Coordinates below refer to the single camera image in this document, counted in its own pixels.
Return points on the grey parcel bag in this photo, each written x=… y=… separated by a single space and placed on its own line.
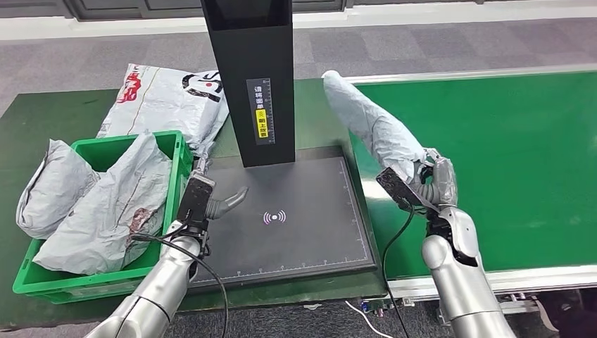
x=51 y=196
x=373 y=126
x=107 y=214

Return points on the large white printed parcel bag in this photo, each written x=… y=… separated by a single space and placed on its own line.
x=158 y=102

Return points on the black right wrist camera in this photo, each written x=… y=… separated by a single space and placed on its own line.
x=394 y=184

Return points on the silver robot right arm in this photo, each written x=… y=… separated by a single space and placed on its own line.
x=461 y=289

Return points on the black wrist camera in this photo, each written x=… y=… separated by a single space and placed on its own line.
x=196 y=200
x=394 y=184

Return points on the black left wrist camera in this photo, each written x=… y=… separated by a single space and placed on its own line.
x=196 y=200

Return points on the green conveyor belt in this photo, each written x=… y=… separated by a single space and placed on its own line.
x=513 y=163

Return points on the black yellow label sticker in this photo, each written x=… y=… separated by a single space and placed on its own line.
x=260 y=121

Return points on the black scanner base plate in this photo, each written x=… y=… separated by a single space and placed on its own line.
x=303 y=242

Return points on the black bulky object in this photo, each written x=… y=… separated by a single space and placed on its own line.
x=573 y=317

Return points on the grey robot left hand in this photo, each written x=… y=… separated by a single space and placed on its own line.
x=228 y=205

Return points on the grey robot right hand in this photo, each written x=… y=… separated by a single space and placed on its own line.
x=443 y=182

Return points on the green plastic crate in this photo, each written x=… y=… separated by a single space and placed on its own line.
x=70 y=287

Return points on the aluminium conveyor frame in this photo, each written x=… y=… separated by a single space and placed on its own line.
x=466 y=74

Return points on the black scanner column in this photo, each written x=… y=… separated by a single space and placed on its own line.
x=252 y=56

